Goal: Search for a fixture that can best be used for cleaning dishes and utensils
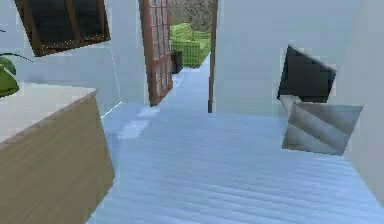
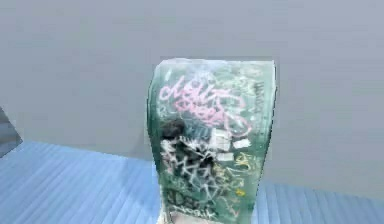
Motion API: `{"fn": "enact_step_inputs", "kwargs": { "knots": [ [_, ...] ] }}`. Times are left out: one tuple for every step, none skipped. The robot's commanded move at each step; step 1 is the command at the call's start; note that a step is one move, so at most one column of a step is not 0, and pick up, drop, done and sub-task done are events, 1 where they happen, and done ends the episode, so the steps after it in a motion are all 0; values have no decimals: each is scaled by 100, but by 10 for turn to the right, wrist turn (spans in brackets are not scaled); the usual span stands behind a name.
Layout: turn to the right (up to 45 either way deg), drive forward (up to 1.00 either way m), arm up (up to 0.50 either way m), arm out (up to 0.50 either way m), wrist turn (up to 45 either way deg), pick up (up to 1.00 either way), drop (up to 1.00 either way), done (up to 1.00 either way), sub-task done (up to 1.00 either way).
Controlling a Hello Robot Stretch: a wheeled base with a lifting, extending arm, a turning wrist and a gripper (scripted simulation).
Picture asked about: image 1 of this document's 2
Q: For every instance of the black side table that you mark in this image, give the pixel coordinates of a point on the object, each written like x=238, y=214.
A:
x=176, y=61

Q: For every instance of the green checked sofa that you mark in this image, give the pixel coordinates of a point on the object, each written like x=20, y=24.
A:
x=190, y=46

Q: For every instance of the brown glazed room door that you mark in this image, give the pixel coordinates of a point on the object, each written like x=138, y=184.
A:
x=159, y=50

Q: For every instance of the black television set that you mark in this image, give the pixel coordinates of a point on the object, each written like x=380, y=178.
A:
x=305, y=78

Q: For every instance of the grey television stand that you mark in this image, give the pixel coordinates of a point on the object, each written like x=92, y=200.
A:
x=320, y=128

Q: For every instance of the light wood cupboard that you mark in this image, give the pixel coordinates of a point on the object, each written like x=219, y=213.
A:
x=50, y=160

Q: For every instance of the brown framed window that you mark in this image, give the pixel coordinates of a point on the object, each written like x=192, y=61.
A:
x=63, y=20

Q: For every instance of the green house plant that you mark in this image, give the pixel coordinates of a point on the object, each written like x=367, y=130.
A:
x=6, y=81

